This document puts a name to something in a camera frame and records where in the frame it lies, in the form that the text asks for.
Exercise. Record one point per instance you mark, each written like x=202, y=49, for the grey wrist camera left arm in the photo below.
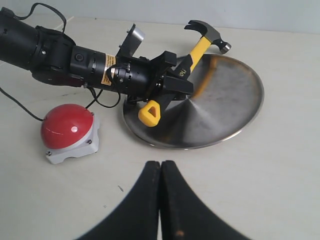
x=131, y=43

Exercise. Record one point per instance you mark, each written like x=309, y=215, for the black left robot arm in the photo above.
x=53, y=58

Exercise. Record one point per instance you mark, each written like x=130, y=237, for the round steel plate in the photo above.
x=228, y=95

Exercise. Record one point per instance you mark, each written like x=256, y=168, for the yellow black claw hammer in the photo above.
x=151, y=113

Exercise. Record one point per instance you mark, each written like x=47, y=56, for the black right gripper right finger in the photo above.
x=183, y=215

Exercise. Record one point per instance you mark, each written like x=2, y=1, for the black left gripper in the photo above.
x=140, y=79

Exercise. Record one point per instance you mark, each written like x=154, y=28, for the red dome push button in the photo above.
x=69, y=131

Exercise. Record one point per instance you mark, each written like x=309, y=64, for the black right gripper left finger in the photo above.
x=137, y=216

